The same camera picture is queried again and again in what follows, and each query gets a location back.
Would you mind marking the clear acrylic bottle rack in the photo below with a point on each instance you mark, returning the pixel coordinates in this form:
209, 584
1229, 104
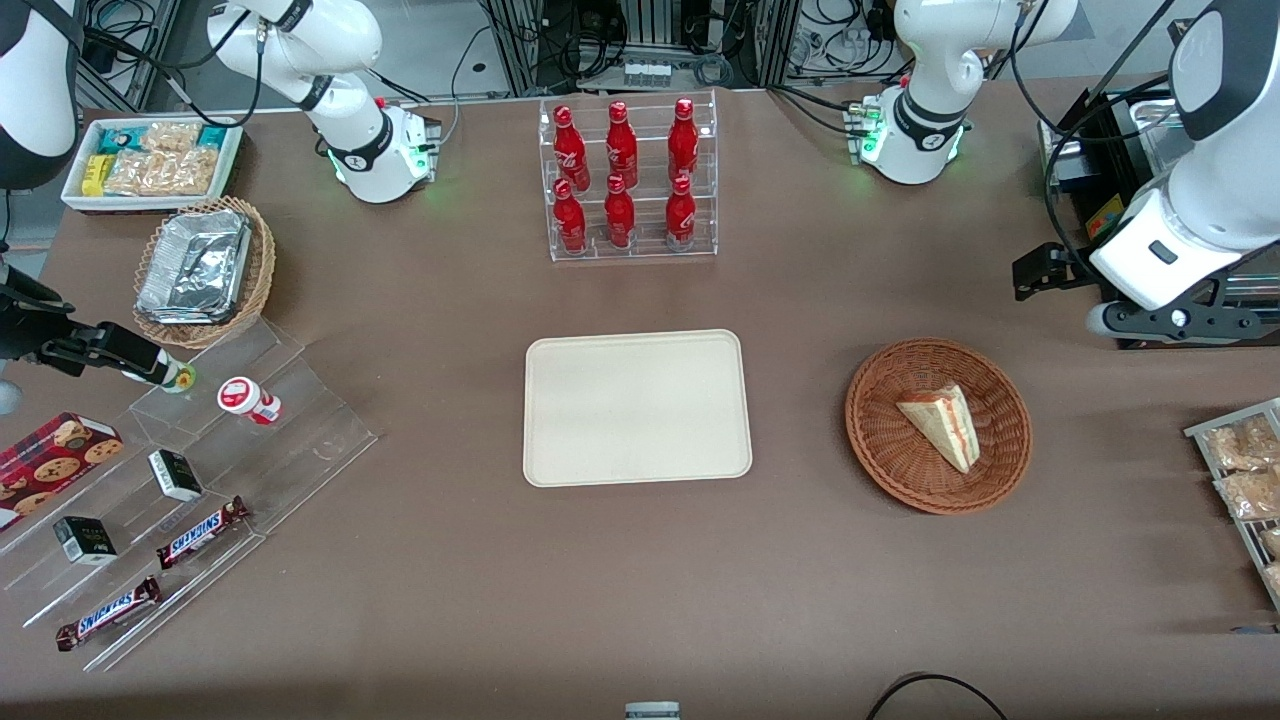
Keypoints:
645, 250

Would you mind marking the aluminium frame equipment rack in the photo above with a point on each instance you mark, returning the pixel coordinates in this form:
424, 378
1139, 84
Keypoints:
650, 30

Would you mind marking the clear bag of crackers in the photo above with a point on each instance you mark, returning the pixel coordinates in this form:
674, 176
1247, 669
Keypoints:
170, 135
192, 170
135, 173

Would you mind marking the red white yogurt cup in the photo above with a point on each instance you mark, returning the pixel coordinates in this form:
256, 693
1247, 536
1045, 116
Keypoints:
245, 397

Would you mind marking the teal snack packet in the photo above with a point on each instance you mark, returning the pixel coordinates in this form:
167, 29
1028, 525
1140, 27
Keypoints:
115, 138
212, 136

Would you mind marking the red cola bottle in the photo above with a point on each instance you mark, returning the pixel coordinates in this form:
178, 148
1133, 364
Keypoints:
569, 222
683, 140
569, 145
680, 218
621, 145
619, 218

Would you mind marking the white power strip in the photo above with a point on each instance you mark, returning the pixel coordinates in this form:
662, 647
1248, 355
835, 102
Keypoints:
647, 72

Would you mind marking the small grey device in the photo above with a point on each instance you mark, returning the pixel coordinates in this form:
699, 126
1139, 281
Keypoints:
652, 711

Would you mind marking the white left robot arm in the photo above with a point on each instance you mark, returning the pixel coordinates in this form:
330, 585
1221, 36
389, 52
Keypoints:
930, 60

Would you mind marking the clear bag of pastries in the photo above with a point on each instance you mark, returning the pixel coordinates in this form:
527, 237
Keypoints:
1252, 493
1274, 578
1238, 445
1272, 541

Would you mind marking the steel warmer pan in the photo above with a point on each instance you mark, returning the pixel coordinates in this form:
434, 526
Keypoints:
1150, 125

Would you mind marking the beige plastic tray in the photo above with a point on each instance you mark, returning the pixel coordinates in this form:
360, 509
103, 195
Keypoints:
635, 410

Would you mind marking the small black box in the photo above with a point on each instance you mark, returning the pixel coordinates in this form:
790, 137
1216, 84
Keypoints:
85, 541
176, 476

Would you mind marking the triangular sandwich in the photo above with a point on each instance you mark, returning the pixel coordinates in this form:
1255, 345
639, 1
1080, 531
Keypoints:
945, 425

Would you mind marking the clear acrylic step shelf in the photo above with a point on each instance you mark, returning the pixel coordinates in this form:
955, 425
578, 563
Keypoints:
300, 440

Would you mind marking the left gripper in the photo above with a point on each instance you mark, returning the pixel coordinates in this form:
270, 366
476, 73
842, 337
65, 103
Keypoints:
1071, 268

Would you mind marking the white rectangular snack bin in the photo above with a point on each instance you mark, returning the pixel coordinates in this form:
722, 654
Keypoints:
75, 198

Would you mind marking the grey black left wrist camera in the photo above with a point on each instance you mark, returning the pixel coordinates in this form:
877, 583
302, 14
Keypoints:
1180, 320

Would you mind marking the yellow snack packet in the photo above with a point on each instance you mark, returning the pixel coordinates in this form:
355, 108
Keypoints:
95, 175

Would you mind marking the light tan wicker basket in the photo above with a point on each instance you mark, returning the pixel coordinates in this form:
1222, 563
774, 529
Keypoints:
262, 270

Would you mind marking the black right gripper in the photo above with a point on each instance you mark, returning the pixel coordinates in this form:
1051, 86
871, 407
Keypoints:
22, 331

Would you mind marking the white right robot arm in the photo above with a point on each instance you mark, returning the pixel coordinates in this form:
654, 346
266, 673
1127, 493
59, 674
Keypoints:
340, 40

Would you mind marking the aluminium foil container stack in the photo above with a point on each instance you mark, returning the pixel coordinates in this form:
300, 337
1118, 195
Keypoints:
195, 265

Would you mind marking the red chocolate cookie box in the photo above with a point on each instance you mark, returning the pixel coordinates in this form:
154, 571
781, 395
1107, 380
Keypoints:
45, 465

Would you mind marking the green yellow capped bottle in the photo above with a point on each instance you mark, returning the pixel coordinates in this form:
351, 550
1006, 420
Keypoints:
181, 378

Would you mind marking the Snickers chocolate bar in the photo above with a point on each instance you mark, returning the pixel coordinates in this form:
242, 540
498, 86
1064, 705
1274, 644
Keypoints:
108, 613
202, 532

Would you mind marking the brown wicker basket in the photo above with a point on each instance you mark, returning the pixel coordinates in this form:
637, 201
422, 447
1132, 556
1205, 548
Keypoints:
890, 440

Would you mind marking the black hot food warmer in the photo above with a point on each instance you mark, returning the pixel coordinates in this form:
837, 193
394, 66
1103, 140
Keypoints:
1100, 150

